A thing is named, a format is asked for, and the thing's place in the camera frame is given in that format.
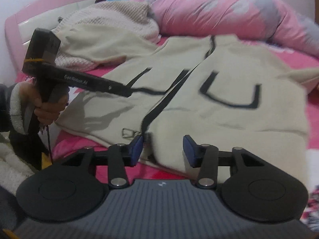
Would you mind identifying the beige zip jacket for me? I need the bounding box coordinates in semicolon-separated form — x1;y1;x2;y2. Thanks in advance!
56;24;318;184

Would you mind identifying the person left hand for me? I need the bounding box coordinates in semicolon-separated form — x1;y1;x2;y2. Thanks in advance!
19;82;69;126

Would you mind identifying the pink headboard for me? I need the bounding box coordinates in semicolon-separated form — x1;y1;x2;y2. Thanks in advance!
4;0;95;73

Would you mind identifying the beige white houndstooth blanket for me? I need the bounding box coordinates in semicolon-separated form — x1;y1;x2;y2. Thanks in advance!
53;0;160;72

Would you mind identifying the hot pink floral bedsheet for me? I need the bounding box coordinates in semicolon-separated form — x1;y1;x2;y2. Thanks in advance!
15;35;319;229

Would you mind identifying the pink floral rolled duvet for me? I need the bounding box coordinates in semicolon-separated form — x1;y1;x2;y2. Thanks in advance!
133;0;318;57

